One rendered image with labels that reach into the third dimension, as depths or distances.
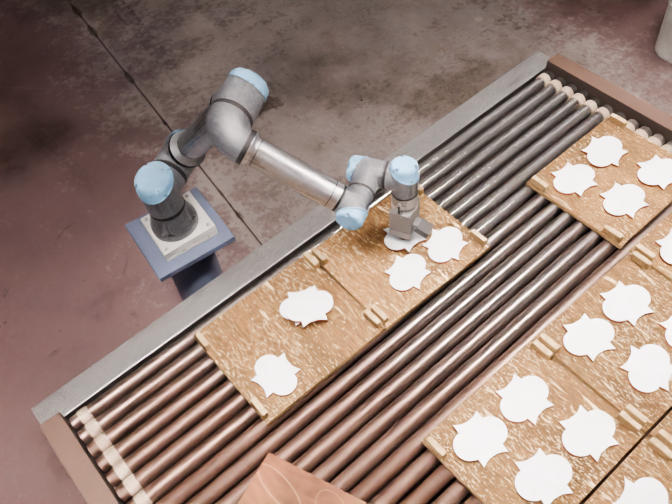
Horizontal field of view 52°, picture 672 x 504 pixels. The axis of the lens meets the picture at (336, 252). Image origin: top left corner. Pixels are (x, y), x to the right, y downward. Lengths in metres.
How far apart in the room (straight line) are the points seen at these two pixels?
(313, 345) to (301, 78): 2.42
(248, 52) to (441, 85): 1.18
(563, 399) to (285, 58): 2.91
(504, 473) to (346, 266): 0.72
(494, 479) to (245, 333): 0.76
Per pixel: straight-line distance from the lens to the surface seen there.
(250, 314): 1.99
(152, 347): 2.04
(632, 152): 2.42
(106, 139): 4.04
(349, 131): 3.74
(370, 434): 1.81
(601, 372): 1.93
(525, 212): 2.21
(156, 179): 2.10
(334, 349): 1.90
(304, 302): 1.95
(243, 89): 1.83
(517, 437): 1.82
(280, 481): 1.67
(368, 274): 2.02
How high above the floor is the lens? 2.61
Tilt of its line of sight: 54 degrees down
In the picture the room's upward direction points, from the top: 8 degrees counter-clockwise
